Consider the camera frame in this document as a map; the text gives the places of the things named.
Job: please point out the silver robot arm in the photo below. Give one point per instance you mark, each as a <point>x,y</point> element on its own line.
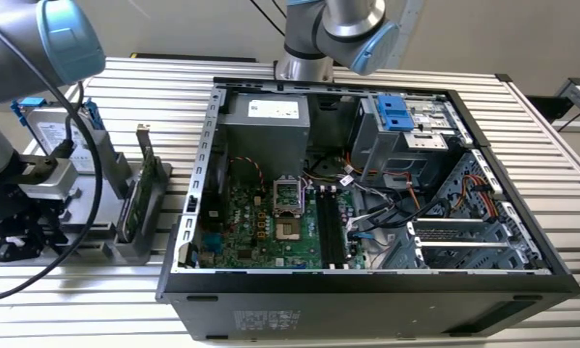
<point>9,43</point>

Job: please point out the black RAM slot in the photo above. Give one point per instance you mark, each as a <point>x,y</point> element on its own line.
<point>324,228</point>
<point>335,228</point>
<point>340,228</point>
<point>329,228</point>

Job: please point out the hard disk in blue carrier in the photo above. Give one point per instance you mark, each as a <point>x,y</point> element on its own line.
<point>48,128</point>

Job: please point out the grey parts rack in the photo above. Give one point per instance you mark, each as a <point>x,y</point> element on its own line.
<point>135,255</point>

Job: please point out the green graphics card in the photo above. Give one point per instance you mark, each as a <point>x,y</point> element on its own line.
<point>143,188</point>

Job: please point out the black case fan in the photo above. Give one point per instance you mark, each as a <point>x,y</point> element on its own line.
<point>220,174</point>

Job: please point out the green motherboard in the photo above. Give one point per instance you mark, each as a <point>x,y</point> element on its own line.
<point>241,224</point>

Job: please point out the grey power supply unit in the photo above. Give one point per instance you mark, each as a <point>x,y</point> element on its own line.
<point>265,145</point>

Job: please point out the CPU socket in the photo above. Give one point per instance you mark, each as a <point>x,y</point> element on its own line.
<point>288,228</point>

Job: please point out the black PC case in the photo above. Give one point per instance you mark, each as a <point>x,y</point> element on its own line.
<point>367,308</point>

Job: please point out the blue plastic drive latch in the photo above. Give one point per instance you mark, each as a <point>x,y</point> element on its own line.
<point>393,112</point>

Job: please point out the black box beside table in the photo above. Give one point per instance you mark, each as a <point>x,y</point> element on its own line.
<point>551,107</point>

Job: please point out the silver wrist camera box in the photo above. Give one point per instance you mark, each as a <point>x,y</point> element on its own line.
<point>53,185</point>

